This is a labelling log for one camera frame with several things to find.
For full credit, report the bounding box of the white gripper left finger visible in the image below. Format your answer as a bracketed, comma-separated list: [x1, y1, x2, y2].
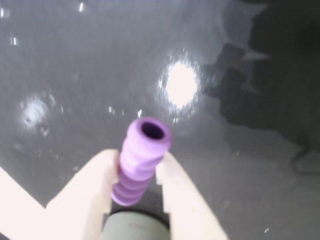
[45, 148, 119, 240]

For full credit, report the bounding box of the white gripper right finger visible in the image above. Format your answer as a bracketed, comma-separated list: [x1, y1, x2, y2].
[156, 151, 229, 240]

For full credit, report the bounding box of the dark grey table mat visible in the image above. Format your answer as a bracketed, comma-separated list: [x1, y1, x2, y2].
[0, 0, 320, 240]

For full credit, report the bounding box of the pale green LocknLock cup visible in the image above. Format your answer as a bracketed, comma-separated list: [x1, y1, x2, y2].
[100, 209, 172, 240]

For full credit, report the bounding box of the purple ribbed pen grip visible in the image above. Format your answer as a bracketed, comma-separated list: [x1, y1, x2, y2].
[110, 116, 173, 207]

